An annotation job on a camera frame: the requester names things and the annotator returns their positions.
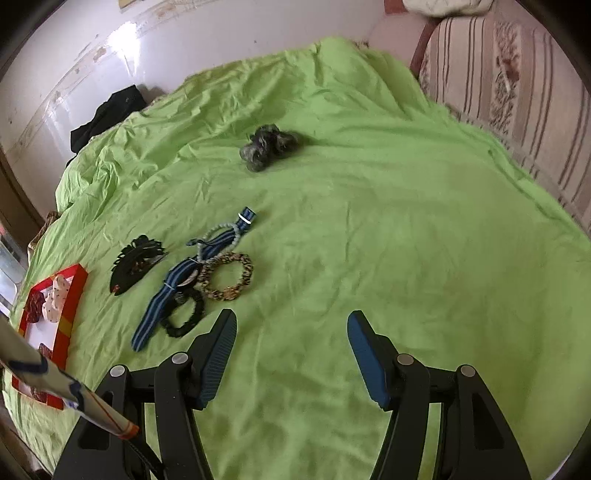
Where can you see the black cloth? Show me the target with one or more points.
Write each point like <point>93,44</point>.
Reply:
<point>111,115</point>

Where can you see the wooden door frame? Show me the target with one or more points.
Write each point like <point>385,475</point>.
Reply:
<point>14,194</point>

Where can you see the black hair claw clip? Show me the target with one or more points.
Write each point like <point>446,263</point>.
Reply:
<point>134,265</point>

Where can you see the green bed sheet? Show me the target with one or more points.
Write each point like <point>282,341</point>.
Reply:
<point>369,254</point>

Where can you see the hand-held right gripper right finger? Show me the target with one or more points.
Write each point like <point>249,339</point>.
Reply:
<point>367,360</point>

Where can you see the stained glass window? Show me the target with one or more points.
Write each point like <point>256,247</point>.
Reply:
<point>7,267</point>

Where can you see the patterned bed cover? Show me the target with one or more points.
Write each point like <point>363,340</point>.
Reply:
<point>39,230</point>

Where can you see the red cardboard box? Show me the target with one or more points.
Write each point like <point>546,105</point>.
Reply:
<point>69,314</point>

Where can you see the grey scrunchie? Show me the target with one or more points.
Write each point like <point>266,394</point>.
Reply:
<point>265,147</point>

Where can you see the white cloth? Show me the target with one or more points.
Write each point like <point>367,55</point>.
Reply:
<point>443,7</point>

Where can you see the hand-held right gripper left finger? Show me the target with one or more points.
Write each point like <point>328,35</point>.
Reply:
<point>217,364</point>

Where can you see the red polka dot scrunchie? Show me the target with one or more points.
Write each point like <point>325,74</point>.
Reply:
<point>34,307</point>

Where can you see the black scrunchie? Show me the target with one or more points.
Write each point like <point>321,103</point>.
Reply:
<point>184,325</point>

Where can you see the leopard print scrunchie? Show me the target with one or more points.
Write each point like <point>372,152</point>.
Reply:
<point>247,272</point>

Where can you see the white polka dot scrunchie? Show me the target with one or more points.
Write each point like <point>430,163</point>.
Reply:
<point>57,295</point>

